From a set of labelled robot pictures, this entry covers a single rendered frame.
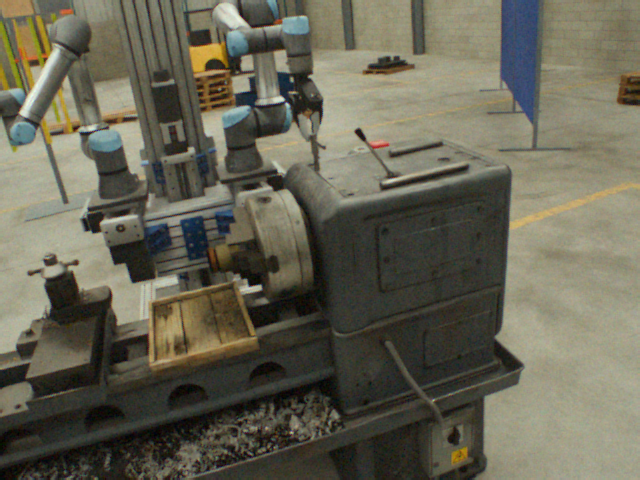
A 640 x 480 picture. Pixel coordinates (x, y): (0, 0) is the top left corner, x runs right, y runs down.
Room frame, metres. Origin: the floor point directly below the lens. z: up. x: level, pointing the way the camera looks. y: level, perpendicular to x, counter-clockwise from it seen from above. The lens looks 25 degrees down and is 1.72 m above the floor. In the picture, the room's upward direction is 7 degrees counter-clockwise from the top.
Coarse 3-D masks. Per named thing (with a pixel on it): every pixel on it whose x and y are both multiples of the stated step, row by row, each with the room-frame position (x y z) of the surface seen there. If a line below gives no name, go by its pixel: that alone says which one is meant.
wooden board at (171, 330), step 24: (216, 288) 1.46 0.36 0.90; (168, 312) 1.36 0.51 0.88; (192, 312) 1.35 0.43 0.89; (216, 312) 1.33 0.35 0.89; (240, 312) 1.32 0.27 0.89; (168, 336) 1.23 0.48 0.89; (192, 336) 1.21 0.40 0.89; (216, 336) 1.20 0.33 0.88; (240, 336) 1.19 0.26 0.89; (168, 360) 1.08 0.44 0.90; (192, 360) 1.10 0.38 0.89; (216, 360) 1.12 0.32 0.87
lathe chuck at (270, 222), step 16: (272, 192) 1.39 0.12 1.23; (256, 208) 1.29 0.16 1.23; (272, 208) 1.29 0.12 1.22; (256, 224) 1.25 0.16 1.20; (272, 224) 1.24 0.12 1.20; (288, 224) 1.25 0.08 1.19; (256, 240) 1.30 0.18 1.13; (272, 240) 1.21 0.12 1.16; (288, 240) 1.22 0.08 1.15; (288, 256) 1.20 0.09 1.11; (272, 272) 1.19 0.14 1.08; (288, 272) 1.20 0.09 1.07; (272, 288) 1.19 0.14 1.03; (288, 288) 1.21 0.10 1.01
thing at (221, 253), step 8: (208, 248) 1.31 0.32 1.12; (216, 248) 1.29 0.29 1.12; (224, 248) 1.29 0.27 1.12; (232, 248) 1.31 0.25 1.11; (208, 256) 1.28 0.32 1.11; (216, 256) 1.28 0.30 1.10; (224, 256) 1.28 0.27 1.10; (216, 264) 1.27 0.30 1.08; (224, 264) 1.27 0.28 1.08; (232, 264) 1.27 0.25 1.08; (216, 272) 1.28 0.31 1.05; (224, 272) 1.29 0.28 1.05
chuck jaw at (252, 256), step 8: (256, 248) 1.30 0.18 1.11; (232, 256) 1.26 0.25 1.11; (240, 256) 1.25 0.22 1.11; (248, 256) 1.23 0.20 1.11; (256, 256) 1.22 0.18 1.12; (272, 256) 1.20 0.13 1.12; (240, 264) 1.25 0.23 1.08; (248, 264) 1.23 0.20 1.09; (256, 264) 1.20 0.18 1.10; (264, 264) 1.20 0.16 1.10; (272, 264) 1.20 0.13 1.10
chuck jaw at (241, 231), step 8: (240, 208) 1.39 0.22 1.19; (240, 216) 1.38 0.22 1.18; (248, 216) 1.38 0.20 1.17; (232, 224) 1.36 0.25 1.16; (240, 224) 1.36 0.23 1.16; (248, 224) 1.37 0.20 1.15; (232, 232) 1.34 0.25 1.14; (240, 232) 1.35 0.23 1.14; (248, 232) 1.35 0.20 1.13; (232, 240) 1.33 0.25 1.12; (240, 240) 1.33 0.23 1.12; (248, 240) 1.34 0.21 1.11
